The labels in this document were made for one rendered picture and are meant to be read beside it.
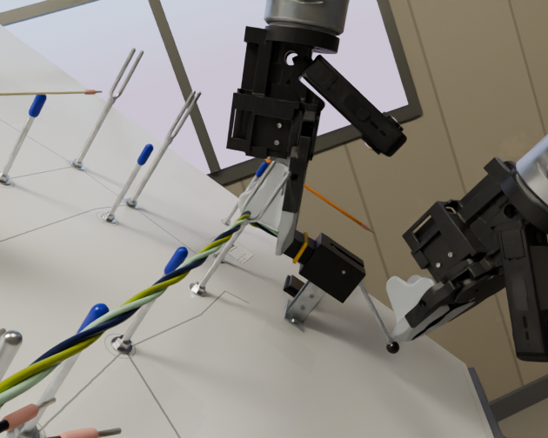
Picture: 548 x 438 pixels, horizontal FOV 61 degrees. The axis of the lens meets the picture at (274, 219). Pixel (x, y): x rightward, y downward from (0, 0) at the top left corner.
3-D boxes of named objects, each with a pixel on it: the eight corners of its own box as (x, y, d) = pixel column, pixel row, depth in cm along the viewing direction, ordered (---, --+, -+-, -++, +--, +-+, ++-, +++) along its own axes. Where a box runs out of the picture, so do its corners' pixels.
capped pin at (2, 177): (14, 182, 40) (56, 97, 38) (3, 187, 39) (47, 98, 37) (-3, 173, 40) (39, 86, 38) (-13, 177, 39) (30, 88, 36)
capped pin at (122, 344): (111, 335, 32) (174, 237, 29) (132, 341, 32) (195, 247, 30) (109, 349, 31) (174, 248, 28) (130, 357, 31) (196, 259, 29)
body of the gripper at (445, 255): (439, 241, 51) (526, 162, 44) (487, 308, 47) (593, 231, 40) (395, 240, 47) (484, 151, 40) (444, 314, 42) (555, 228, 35)
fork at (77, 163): (76, 160, 51) (137, 46, 47) (88, 169, 51) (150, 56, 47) (63, 161, 49) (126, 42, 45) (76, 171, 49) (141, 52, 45)
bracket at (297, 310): (302, 331, 49) (330, 296, 48) (283, 319, 49) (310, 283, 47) (304, 312, 53) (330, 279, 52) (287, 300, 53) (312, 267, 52)
